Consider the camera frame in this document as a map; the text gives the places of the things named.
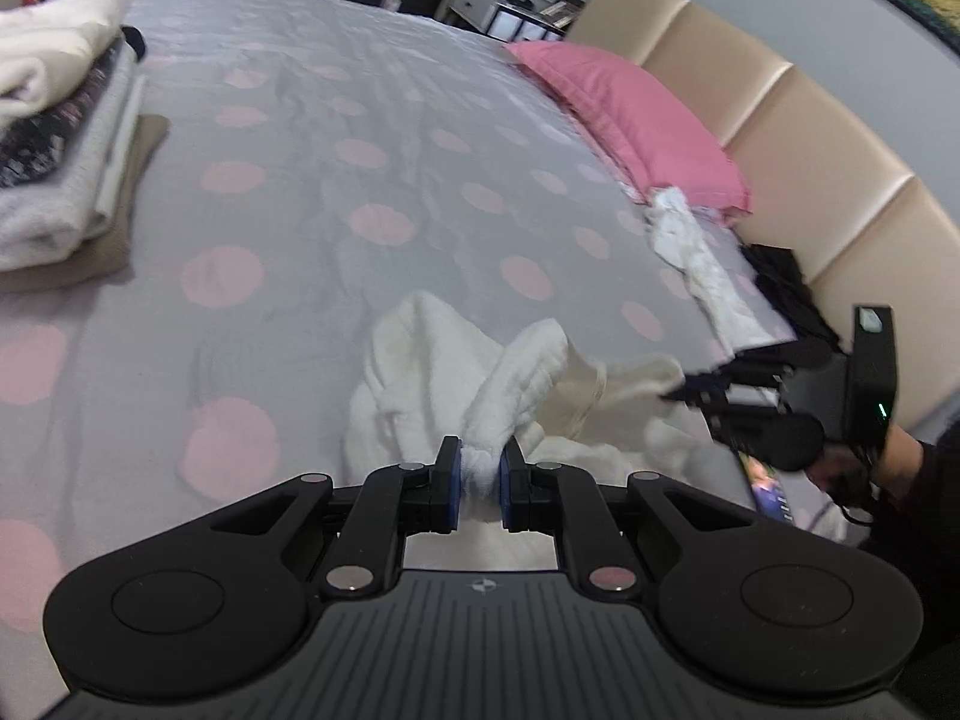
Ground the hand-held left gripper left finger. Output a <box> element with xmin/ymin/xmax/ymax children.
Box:
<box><xmin>208</xmin><ymin>435</ymin><xmax>463</xmax><ymax>602</ymax></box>

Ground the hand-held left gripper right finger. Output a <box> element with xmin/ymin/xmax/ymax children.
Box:
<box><xmin>498</xmin><ymin>438</ymin><xmax>760</xmax><ymax>602</ymax></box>

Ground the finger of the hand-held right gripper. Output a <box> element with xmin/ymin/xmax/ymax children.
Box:
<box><xmin>658</xmin><ymin>382</ymin><xmax>790</xmax><ymax>452</ymax></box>
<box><xmin>679</xmin><ymin>340</ymin><xmax>797</xmax><ymax>392</ymax></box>

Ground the white garment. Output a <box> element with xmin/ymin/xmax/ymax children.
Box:
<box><xmin>343</xmin><ymin>291</ymin><xmax>740</xmax><ymax>526</ymax></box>

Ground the person's right forearm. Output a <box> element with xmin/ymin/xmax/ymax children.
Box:
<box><xmin>874</xmin><ymin>424</ymin><xmax>960</xmax><ymax>541</ymax></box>

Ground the colourful printed booklet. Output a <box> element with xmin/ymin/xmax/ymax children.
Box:
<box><xmin>739</xmin><ymin>451</ymin><xmax>797</xmax><ymax>527</ymax></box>

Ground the black cloth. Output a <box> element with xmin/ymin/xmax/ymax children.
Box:
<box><xmin>741</xmin><ymin>243</ymin><xmax>845</xmax><ymax>350</ymax></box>

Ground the crumpled white cloth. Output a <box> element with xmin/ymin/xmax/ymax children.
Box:
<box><xmin>643</xmin><ymin>186</ymin><xmax>796</xmax><ymax>361</ymax></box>

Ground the beige padded headboard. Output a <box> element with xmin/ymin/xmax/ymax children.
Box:
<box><xmin>564</xmin><ymin>0</ymin><xmax>960</xmax><ymax>436</ymax></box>

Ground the pink pillow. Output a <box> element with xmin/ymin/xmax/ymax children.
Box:
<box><xmin>504</xmin><ymin>41</ymin><xmax>753</xmax><ymax>217</ymax></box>

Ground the folded beige garment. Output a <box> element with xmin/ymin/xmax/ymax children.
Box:
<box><xmin>0</xmin><ymin>114</ymin><xmax>170</xmax><ymax>293</ymax></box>

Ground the white drawer unit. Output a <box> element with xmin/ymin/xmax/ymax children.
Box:
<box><xmin>447</xmin><ymin>0</ymin><xmax>567</xmax><ymax>42</ymax></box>

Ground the folded light grey garment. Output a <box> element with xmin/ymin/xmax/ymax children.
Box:
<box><xmin>0</xmin><ymin>67</ymin><xmax>145</xmax><ymax>271</ymax></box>

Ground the folded dark patterned garment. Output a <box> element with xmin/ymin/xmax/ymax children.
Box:
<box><xmin>0</xmin><ymin>26</ymin><xmax>147</xmax><ymax>190</ymax></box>

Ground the folded white towel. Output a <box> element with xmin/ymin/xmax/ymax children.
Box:
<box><xmin>0</xmin><ymin>0</ymin><xmax>134</xmax><ymax>125</ymax></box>

